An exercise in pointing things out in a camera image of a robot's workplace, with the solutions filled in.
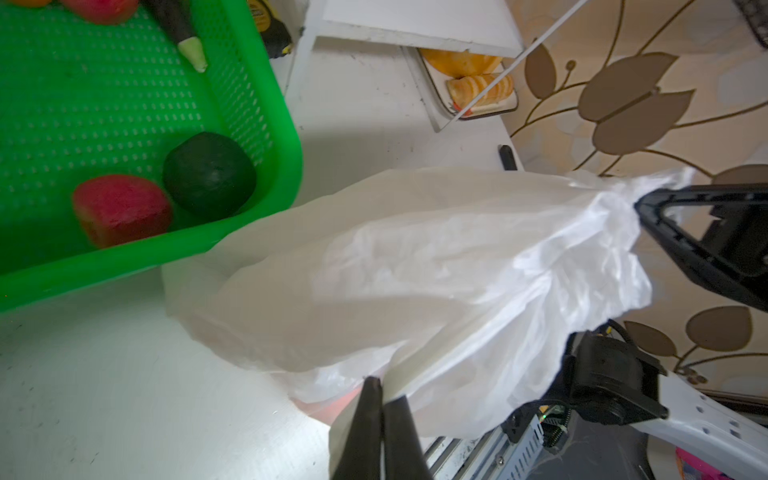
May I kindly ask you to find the white plastic grocery bag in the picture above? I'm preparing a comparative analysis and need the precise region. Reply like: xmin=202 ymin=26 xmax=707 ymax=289
xmin=162 ymin=167 xmax=694 ymax=439

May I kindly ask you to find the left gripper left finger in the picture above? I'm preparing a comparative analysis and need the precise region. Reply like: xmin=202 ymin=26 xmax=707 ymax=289
xmin=331 ymin=377 xmax=383 ymax=480

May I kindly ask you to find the dark green avocado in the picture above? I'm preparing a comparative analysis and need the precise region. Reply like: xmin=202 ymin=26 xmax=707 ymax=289
xmin=163 ymin=132 xmax=257 ymax=221

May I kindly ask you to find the small purple eggplant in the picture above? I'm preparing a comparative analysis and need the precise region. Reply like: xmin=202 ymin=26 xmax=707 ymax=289
xmin=141 ymin=0 xmax=208 ymax=73

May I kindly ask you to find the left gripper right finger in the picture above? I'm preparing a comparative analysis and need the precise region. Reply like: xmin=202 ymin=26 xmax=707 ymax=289
xmin=383 ymin=396 xmax=433 ymax=480

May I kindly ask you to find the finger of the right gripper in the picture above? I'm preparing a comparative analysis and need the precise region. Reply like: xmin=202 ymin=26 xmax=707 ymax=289
xmin=634 ymin=183 xmax=767 ymax=312

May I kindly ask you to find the green plastic basket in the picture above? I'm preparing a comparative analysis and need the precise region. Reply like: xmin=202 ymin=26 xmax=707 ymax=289
xmin=1 ymin=1 xmax=303 ymax=312

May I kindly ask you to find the tray of bread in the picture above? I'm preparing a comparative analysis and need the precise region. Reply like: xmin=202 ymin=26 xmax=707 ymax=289
xmin=403 ymin=47 xmax=518 ymax=127

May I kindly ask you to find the red strawberry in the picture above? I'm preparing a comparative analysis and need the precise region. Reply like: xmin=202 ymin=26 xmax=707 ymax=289
xmin=72 ymin=174 xmax=173 ymax=248

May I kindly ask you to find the white two-tier shelf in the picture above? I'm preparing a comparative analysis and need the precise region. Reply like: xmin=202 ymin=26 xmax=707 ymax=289
xmin=281 ymin=0 xmax=592 ymax=133

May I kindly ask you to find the red apple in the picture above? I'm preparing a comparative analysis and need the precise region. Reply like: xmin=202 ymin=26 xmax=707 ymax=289
xmin=60 ymin=0 xmax=139 ymax=25

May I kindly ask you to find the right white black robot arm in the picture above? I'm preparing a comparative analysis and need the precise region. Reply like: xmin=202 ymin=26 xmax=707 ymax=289
xmin=501 ymin=183 xmax=767 ymax=479

